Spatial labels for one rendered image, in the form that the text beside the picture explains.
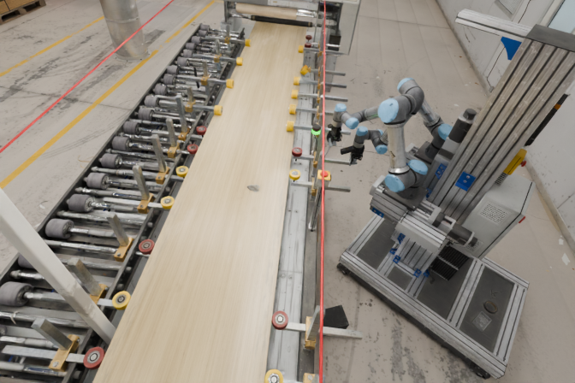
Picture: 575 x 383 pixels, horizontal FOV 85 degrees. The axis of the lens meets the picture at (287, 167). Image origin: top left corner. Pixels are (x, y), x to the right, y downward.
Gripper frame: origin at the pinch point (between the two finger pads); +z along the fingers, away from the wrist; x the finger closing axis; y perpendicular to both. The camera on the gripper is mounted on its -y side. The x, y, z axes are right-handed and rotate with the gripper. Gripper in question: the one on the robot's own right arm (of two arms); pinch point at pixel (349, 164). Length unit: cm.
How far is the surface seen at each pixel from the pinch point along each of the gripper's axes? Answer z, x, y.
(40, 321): -32, -146, -133
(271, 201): -8, -53, -55
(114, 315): 12, -126, -128
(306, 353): 12, -133, -26
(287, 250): 20, -70, -41
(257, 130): -8, 19, -75
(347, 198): 83, 38, 18
